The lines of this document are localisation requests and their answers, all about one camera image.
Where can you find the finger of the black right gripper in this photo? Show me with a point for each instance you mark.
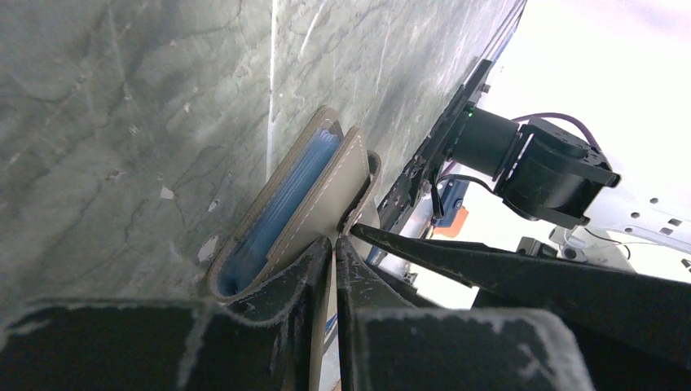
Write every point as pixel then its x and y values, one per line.
pixel 633 330

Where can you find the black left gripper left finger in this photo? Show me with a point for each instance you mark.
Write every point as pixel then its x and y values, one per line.
pixel 269 340

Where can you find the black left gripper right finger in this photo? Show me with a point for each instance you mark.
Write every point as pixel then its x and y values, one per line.
pixel 387 343

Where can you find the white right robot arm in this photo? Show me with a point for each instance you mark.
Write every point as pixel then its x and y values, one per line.
pixel 542 172

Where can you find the blue orange clamp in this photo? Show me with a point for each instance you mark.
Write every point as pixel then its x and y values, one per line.
pixel 455 214

